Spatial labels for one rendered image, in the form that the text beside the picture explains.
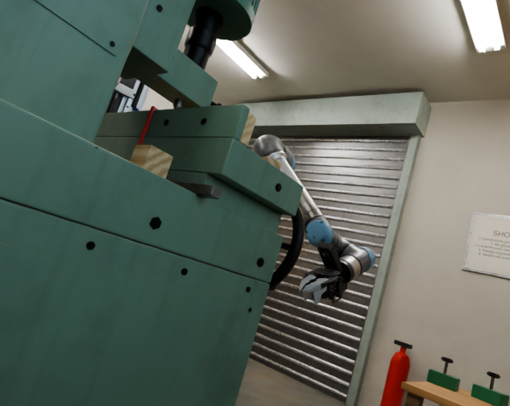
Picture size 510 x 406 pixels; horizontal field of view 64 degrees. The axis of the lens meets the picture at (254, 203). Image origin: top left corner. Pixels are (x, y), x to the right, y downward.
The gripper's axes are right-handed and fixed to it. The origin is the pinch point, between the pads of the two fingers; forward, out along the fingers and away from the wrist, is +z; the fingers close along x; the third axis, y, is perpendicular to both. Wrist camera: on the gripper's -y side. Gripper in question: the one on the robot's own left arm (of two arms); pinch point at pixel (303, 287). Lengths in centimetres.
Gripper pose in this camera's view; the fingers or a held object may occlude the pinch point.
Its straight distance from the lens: 111.1
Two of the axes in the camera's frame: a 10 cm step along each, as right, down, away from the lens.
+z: -6.6, 1.9, -7.2
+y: 0.6, 9.8, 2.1
